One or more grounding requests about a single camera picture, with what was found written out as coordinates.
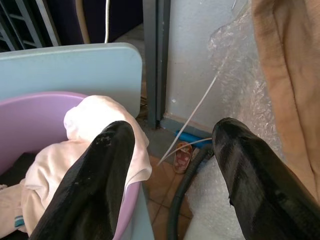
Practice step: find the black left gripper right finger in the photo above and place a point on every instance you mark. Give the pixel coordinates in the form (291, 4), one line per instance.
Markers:
(260, 190)

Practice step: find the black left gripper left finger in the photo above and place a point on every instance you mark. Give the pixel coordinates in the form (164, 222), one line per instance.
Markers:
(95, 190)

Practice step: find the pale pink white cloth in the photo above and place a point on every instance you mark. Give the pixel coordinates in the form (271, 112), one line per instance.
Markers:
(50, 170)

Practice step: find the red patterned slipper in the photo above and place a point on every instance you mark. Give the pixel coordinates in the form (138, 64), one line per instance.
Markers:
(182, 157)

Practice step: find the blue plastic pipe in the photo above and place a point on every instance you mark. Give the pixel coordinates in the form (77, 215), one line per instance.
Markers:
(190, 137)

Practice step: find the purple plastic basin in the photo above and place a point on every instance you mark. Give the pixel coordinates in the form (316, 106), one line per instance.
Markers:
(30, 120)

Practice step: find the clear bubble wrap sheet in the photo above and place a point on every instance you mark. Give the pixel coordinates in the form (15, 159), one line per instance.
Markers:
(240, 87)

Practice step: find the beige curved pipe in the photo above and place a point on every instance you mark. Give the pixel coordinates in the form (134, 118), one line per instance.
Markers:
(83, 22)

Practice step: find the dark purple curtain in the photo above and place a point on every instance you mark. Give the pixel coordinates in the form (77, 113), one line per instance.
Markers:
(125, 15)

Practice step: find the grey metal rack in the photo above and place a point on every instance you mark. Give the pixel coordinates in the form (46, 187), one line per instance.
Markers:
(25, 25)

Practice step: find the dark grey door frame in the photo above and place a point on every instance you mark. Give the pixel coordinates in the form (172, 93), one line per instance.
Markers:
(152, 62)

